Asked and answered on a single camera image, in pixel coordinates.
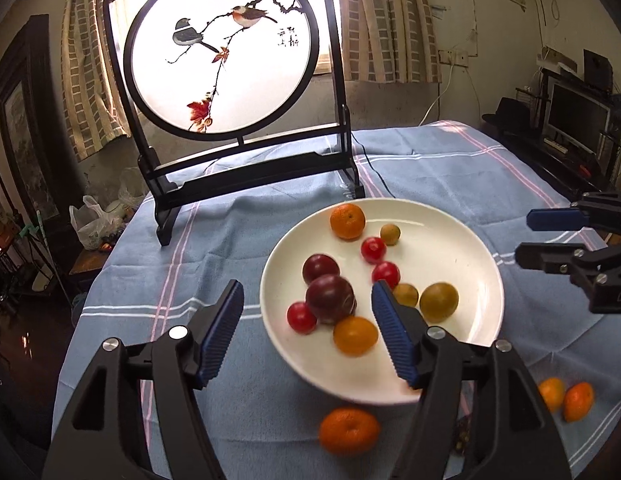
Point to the large orange mandarin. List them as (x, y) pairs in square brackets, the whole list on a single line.
[(347, 220)]

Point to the red cherry tomato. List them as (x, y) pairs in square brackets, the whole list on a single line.
[(301, 317), (373, 250), (386, 272)]

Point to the large dark red plum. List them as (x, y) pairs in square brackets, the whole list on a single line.
[(330, 299)]

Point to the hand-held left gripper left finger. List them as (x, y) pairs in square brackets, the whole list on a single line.
[(220, 332)]

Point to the wall socket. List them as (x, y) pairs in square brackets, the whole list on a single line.
[(453, 56)]

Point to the clear plastic bag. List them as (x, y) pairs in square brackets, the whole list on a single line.
[(130, 192)]

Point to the orange kumquat at right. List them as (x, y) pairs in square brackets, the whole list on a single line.
[(578, 401)]

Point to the large green-brown fruit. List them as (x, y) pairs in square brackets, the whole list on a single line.
[(439, 301)]

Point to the white round plate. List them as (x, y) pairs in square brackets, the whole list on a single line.
[(440, 260)]

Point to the blue striped tablecloth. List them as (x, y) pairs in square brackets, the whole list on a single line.
[(215, 240)]

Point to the black hat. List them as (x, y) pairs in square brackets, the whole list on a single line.
[(505, 110)]

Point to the dark framed painting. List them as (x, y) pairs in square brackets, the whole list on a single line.
[(25, 125)]

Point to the black speaker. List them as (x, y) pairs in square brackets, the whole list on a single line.
[(598, 70)]

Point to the small brown fruit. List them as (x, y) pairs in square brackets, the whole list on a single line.
[(407, 295)]

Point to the bird painting table screen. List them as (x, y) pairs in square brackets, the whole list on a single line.
[(240, 170)]

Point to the small green-brown fruit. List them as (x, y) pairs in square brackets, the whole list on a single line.
[(390, 234)]

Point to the orange kumquat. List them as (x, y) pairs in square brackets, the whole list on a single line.
[(551, 394), (578, 401)]

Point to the checked curtain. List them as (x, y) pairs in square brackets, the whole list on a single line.
[(390, 20), (90, 60)]

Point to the computer monitor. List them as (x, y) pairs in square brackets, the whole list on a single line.
[(578, 115)]

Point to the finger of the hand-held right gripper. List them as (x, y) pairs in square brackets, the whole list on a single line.
[(550, 219), (545, 256)]

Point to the white plastic bag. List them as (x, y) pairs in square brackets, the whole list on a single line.
[(90, 225)]

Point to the wooden side table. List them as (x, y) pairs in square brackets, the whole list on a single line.
[(88, 262)]

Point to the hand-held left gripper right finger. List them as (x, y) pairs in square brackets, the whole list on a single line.
[(395, 330)]

